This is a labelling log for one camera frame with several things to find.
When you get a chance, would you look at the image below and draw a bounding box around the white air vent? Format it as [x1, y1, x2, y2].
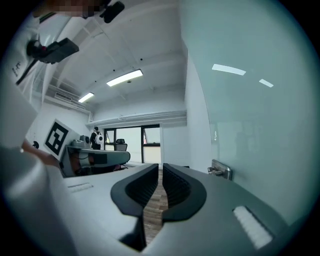
[53, 90, 74, 103]

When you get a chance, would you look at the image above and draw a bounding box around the frosted glass door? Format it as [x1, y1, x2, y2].
[178, 0, 313, 227]

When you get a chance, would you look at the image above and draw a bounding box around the dark-framed window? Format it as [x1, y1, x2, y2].
[104, 124, 161, 165]

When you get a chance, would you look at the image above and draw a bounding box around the black chest-mounted screen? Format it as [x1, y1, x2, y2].
[41, 37, 81, 65]

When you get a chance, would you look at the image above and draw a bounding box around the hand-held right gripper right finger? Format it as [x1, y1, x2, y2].
[142, 162, 292, 256]

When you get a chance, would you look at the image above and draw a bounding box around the silver door lever handle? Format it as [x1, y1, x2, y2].
[207, 159, 234, 181]

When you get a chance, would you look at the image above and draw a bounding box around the short ceiling light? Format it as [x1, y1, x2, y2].
[77, 91, 95, 104]

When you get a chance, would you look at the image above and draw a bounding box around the black screen cable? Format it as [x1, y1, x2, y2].
[15, 57, 39, 86]

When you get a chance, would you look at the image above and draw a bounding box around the black office chair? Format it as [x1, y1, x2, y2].
[114, 138, 129, 152]

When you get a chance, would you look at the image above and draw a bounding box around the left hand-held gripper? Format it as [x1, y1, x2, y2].
[26, 112, 131, 178]

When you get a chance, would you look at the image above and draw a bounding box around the grey gripper-mounted camera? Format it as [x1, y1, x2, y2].
[72, 134, 90, 149]

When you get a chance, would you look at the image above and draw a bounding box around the black head-mounted camera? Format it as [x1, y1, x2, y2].
[99, 0, 126, 24]

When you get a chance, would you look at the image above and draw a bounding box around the long ceiling light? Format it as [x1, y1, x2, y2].
[106, 69, 144, 88]

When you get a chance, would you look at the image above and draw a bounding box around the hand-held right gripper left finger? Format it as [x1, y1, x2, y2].
[46, 163, 160, 252]

